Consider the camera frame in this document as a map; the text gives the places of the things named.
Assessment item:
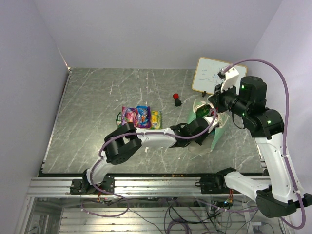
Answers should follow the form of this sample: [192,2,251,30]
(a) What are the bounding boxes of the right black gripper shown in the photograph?
[208,80,249,117]

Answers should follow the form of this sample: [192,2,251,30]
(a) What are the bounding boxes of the green patterned paper bag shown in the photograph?
[187,99,230,156]

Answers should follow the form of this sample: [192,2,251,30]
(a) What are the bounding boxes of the yellow Fox's candy bag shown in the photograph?
[150,111,162,130]

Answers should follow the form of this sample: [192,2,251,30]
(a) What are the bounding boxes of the blue purple snack packet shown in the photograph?
[136,106,151,129]

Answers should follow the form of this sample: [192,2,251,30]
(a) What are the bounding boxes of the purple pink snack packet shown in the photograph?
[121,106,138,126]

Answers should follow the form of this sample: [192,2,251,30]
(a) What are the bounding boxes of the green snack packet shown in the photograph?
[115,112,122,129]

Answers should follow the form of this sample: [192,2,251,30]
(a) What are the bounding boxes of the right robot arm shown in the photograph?
[209,76,312,218]

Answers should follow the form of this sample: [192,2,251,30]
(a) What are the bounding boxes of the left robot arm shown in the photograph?
[81,117,219,194]

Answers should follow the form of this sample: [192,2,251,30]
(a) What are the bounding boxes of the small whiteboard with writing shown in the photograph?
[192,57,248,94]

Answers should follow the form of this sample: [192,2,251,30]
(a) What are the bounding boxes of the red and black marker cap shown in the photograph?
[173,93,182,107]

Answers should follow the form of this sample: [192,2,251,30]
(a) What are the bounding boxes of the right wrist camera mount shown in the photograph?
[218,67,239,93]

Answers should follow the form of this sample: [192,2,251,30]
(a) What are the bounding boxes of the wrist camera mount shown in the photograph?
[204,116,219,128]
[218,67,239,93]

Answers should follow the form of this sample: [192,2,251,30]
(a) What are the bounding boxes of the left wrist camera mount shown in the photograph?
[204,116,219,128]

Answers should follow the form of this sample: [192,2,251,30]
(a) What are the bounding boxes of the aluminium rail frame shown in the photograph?
[26,174,269,199]

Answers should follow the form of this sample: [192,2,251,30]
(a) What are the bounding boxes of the tangled cables under frame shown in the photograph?
[80,187,269,234]

